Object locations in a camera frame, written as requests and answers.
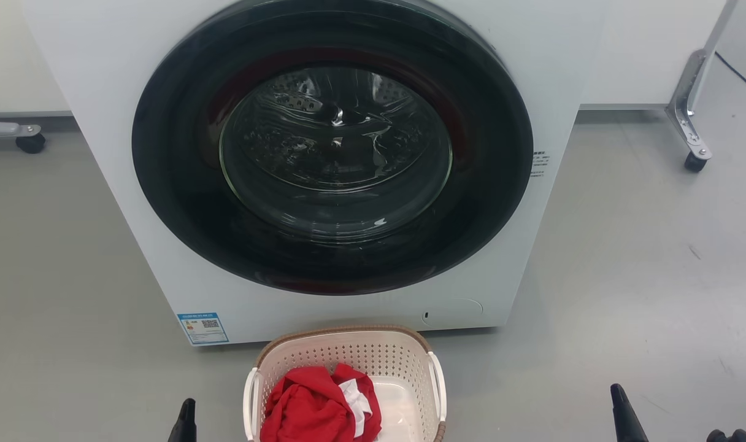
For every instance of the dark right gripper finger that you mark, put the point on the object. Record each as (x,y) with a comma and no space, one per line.
(627,423)
(735,437)

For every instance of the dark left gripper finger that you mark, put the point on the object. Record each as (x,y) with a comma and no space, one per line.
(186,426)

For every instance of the cream perforated laundry basket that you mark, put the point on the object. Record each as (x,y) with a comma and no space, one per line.
(348,351)

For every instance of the blue energy label sticker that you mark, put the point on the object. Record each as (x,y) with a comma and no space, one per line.
(203,328)

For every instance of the red garment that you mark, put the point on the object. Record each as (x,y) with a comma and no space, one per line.
(302,408)

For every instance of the white garment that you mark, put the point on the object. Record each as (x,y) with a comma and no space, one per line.
(356,402)

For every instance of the round white filter cover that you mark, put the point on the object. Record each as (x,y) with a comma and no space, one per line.
(453,312)

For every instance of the black round washer door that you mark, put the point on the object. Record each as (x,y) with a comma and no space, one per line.
(170,184)

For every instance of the black caster wheel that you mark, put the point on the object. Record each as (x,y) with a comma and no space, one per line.
(30,143)
(695,162)

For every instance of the grey metal stand leg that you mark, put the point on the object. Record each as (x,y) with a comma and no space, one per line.
(5,129)

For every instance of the white front-load washing machine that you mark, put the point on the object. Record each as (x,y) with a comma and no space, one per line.
(103,73)

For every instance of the silver metal stand frame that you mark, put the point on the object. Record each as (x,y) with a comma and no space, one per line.
(686,98)

